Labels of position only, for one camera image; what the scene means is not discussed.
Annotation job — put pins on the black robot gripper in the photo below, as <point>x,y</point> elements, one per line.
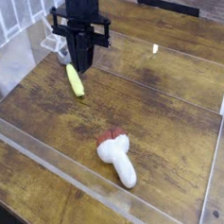
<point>80,15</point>

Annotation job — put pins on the green spoon with metal bowl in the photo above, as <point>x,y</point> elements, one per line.
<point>73,76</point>

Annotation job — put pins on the white plush mushroom toy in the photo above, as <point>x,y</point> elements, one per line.
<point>112,148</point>

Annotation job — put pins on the clear acrylic corner bracket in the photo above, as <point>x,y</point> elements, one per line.
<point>52,42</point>

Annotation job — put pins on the clear acrylic enclosure wall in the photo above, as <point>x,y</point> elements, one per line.
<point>169,103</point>

